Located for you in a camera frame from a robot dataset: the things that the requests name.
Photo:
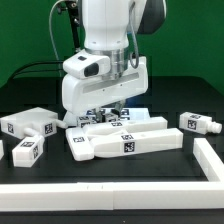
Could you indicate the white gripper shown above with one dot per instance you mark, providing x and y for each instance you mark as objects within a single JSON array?
[{"x": 78, "y": 95}]

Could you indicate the white chair seat part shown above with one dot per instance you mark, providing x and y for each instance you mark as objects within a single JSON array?
[{"x": 36, "y": 121}]

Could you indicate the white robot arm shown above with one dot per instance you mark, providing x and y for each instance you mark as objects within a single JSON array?
[{"x": 108, "y": 25}]

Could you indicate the white chair back panel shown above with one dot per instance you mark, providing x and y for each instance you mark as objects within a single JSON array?
[{"x": 126, "y": 114}]

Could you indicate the white long chair side rear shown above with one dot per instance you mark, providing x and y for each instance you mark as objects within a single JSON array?
[{"x": 131, "y": 126}]

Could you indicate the white long chair side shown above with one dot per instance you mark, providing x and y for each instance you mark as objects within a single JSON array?
[
  {"x": 86, "y": 147},
  {"x": 131, "y": 126}
]

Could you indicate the white long chair side front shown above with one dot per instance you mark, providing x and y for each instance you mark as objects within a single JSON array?
[{"x": 86, "y": 147}]

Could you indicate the small white tagged cube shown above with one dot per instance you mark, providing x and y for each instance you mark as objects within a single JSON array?
[{"x": 110, "y": 117}]

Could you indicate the white part at left edge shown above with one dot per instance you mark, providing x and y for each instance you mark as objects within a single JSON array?
[{"x": 1, "y": 149}]

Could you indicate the black camera stand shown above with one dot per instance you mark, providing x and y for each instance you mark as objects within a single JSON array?
[{"x": 73, "y": 8}]

